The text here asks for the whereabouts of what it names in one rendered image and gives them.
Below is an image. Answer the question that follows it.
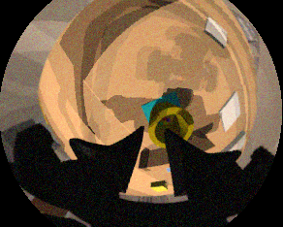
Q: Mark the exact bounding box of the yellow rectangular block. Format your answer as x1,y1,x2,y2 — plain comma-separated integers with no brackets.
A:
150,181,168,192

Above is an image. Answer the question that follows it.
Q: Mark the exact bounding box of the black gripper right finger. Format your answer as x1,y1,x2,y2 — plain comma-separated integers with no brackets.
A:
165,129,242,197

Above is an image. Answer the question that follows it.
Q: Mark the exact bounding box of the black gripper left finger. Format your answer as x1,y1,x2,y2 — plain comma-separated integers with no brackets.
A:
68,125,143,193

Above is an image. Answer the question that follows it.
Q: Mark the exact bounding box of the white flat panel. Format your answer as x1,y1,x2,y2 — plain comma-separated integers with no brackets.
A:
218,91,240,132

